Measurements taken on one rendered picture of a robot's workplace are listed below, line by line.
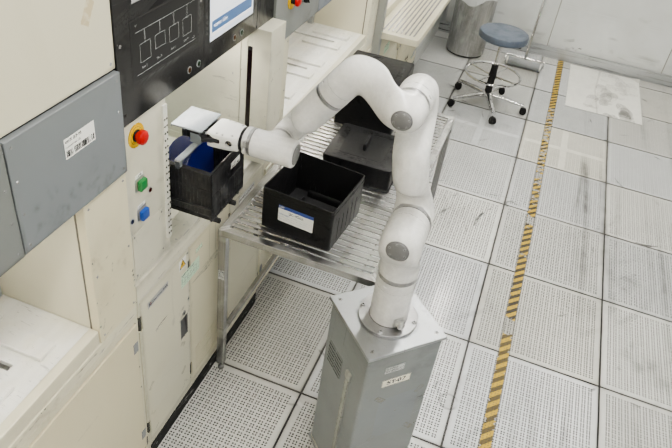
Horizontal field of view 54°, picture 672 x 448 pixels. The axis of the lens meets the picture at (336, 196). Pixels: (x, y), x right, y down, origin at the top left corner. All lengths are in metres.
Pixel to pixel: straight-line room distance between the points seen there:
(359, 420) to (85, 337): 0.90
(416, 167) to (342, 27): 2.15
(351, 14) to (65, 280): 2.38
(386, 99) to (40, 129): 0.76
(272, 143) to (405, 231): 0.45
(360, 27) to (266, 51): 1.51
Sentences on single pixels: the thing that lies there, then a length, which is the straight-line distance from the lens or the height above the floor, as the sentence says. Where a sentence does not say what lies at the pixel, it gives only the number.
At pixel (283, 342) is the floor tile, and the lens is 3.00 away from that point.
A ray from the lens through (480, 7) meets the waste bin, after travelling 5.80.
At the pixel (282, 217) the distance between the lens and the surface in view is 2.30.
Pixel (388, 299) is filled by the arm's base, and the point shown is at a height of 0.89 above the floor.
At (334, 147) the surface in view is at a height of 0.86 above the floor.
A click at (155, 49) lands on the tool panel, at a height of 1.55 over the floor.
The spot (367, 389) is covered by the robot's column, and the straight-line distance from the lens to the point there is 2.11.
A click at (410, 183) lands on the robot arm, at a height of 1.30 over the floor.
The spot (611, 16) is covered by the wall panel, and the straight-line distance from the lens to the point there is 6.29.
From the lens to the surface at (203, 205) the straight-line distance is 1.99.
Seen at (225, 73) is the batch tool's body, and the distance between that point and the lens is 2.39.
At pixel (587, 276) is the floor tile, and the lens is 3.81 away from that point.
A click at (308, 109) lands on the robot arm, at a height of 1.43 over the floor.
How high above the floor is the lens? 2.26
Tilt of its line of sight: 36 degrees down
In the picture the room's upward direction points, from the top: 8 degrees clockwise
